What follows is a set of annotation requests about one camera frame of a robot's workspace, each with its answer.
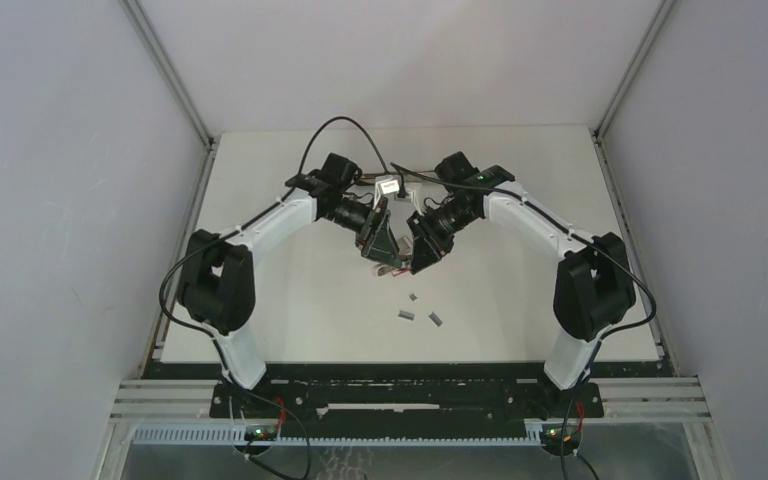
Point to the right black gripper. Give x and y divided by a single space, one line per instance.
428 246

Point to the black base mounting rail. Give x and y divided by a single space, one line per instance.
391 399

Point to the right controller board with wires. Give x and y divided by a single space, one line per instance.
563 440

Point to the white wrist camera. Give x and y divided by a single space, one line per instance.
414 193
388 187

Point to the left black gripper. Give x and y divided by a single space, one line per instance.
376 239

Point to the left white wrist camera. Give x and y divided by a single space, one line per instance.
388 187

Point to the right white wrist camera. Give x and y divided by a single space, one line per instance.
414 193

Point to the controller board with wires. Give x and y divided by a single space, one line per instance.
563 440
271 433

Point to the left controller board with wires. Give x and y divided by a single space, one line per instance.
271 433

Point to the silver staple strip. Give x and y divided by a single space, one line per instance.
435 319
406 315

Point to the white slotted cable duct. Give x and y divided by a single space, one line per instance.
523 434

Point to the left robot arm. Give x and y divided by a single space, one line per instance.
217 285

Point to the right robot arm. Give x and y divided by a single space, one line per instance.
594 287

